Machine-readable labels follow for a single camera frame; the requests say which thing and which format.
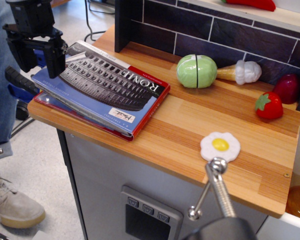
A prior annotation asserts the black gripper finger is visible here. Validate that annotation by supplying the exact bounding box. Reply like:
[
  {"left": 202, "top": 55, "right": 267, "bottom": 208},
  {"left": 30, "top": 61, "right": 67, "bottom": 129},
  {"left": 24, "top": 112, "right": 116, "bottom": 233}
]
[
  {"left": 44, "top": 37, "right": 67, "bottom": 79},
  {"left": 6, "top": 38, "right": 37, "bottom": 73}
]

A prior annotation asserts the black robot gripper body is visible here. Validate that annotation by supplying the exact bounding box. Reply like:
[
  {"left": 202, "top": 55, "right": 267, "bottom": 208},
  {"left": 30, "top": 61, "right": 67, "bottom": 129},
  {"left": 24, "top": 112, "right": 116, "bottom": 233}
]
[{"left": 3, "top": 0, "right": 68, "bottom": 55}]

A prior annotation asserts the blue Rome picture book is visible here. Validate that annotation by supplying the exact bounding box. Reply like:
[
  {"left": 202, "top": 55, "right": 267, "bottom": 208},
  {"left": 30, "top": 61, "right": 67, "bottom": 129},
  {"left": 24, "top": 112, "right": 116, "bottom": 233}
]
[{"left": 32, "top": 40, "right": 171, "bottom": 141}]

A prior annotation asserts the blue bar clamp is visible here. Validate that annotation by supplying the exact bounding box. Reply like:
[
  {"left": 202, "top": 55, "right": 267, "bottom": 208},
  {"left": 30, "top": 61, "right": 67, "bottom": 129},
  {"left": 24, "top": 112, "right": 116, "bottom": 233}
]
[{"left": 4, "top": 48, "right": 48, "bottom": 103}]

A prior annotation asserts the person leg in jeans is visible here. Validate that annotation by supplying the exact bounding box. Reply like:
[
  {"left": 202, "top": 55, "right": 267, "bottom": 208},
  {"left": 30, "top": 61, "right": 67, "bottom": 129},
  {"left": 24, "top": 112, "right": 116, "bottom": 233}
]
[{"left": 0, "top": 0, "right": 20, "bottom": 159}]

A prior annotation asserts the green toy cabbage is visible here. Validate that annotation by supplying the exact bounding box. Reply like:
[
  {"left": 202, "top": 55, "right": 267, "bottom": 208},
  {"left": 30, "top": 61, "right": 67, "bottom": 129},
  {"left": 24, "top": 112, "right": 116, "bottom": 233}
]
[{"left": 176, "top": 54, "right": 218, "bottom": 89}]

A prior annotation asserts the beige suede shoe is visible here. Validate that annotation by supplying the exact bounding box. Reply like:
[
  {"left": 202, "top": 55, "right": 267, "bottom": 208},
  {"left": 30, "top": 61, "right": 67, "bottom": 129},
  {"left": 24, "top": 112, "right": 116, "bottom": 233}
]
[{"left": 0, "top": 176, "right": 46, "bottom": 229}]

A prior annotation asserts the toy ice cream cone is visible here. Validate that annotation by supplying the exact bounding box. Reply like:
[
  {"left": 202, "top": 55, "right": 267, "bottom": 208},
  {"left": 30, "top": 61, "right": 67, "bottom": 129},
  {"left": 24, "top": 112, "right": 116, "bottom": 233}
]
[{"left": 216, "top": 60, "right": 262, "bottom": 85}]

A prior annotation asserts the grey toy oven panel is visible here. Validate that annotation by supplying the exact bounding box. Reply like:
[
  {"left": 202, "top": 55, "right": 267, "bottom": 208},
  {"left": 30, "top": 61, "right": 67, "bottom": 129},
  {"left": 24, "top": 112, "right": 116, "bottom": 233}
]
[{"left": 120, "top": 185, "right": 184, "bottom": 240}]

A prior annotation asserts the toy fried egg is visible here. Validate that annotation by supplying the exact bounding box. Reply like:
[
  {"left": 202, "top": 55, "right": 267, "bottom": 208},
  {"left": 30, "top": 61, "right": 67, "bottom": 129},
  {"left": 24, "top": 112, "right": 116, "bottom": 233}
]
[{"left": 200, "top": 132, "right": 241, "bottom": 163}]

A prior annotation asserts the silver metal clamp screw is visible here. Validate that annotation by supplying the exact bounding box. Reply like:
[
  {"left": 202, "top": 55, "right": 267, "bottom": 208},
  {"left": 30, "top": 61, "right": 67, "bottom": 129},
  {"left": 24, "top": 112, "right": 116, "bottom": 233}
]
[{"left": 188, "top": 157, "right": 237, "bottom": 221}]

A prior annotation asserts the red toy chili pepper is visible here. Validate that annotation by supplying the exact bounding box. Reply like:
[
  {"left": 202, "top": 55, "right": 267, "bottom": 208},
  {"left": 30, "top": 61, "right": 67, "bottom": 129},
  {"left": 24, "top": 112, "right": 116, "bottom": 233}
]
[{"left": 221, "top": 0, "right": 276, "bottom": 12}]

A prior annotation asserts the red toy strawberry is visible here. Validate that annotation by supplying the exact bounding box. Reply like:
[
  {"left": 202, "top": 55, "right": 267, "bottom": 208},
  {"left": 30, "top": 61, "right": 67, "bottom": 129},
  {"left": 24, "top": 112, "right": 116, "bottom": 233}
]
[{"left": 254, "top": 91, "right": 284, "bottom": 120}]

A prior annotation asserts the dark red toy fruit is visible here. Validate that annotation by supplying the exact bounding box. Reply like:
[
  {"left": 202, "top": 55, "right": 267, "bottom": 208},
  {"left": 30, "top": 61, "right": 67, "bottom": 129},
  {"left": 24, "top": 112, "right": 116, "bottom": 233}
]
[{"left": 272, "top": 74, "right": 300, "bottom": 105}]

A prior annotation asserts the black cable on floor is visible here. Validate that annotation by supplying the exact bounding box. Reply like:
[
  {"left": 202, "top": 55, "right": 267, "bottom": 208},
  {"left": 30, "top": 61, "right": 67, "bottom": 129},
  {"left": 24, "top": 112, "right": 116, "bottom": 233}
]
[{"left": 83, "top": 0, "right": 116, "bottom": 43}]

